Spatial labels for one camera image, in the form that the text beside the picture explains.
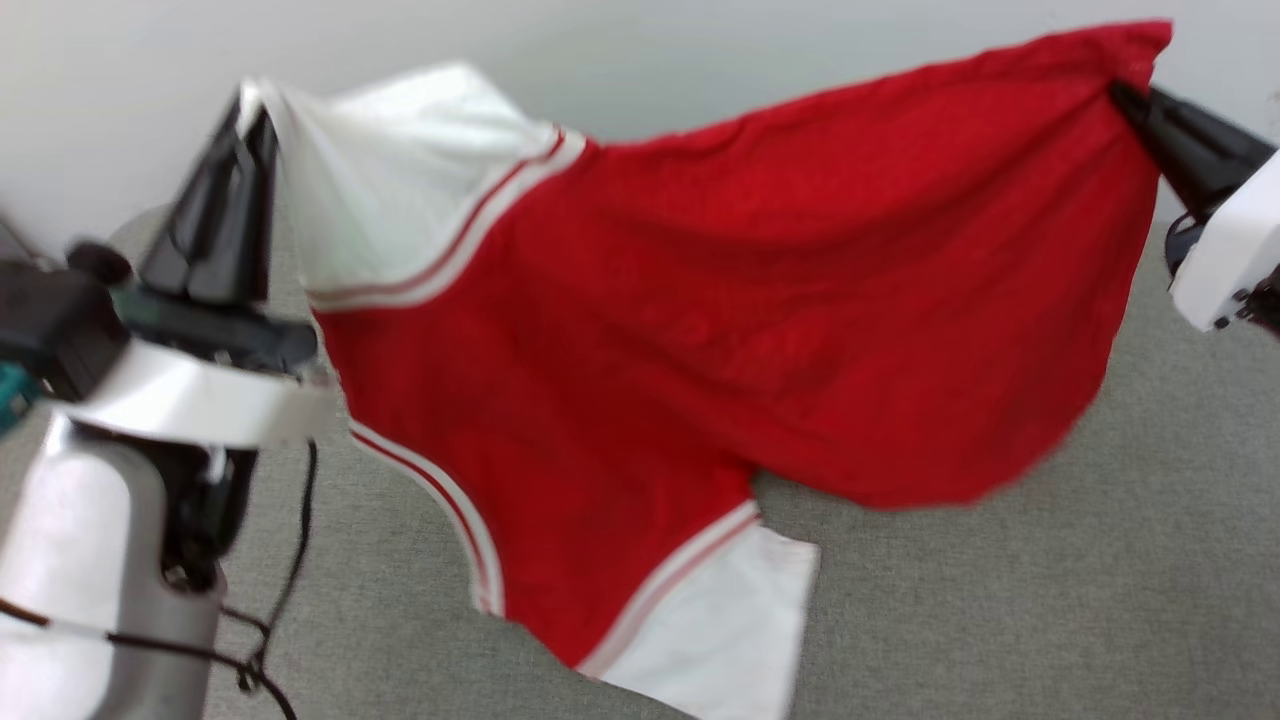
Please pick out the red and white basketball jersey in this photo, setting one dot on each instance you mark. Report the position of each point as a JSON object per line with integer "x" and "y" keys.
{"x": 700, "y": 300}

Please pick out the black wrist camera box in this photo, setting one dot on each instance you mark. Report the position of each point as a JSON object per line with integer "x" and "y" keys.
{"x": 50, "y": 325}

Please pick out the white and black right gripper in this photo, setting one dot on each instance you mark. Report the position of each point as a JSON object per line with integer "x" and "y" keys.
{"x": 1225, "y": 260}

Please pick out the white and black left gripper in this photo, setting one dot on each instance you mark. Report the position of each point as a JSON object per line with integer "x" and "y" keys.
{"x": 200, "y": 395}

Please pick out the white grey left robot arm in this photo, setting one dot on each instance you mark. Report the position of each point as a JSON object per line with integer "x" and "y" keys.
{"x": 80, "y": 560}

